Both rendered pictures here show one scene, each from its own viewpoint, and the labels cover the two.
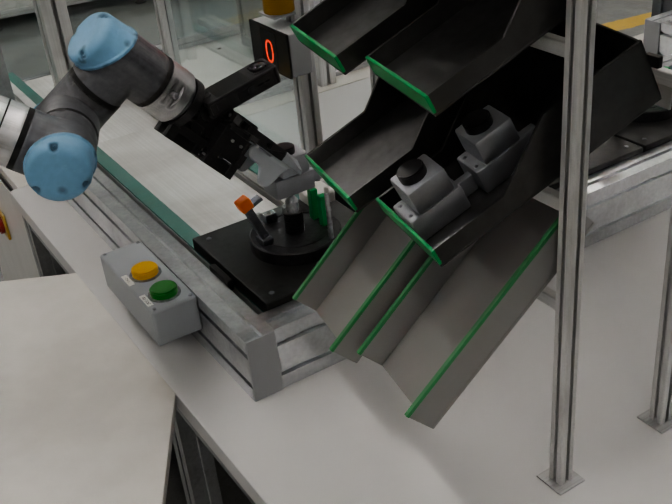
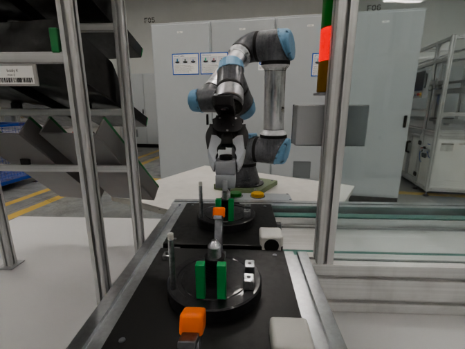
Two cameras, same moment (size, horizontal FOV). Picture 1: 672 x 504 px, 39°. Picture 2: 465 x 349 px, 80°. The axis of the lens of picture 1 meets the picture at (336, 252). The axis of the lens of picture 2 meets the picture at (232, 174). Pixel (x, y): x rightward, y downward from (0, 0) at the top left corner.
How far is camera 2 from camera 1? 1.72 m
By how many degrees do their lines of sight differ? 109
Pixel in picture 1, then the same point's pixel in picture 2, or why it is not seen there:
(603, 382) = not seen: outside the picture
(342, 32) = (112, 47)
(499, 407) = (59, 273)
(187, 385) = not seen: hidden behind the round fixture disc
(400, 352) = not seen: hidden behind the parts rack
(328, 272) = (147, 183)
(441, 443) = (81, 251)
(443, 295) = (70, 177)
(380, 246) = (122, 175)
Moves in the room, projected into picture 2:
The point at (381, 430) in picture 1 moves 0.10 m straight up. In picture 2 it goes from (113, 243) to (110, 210)
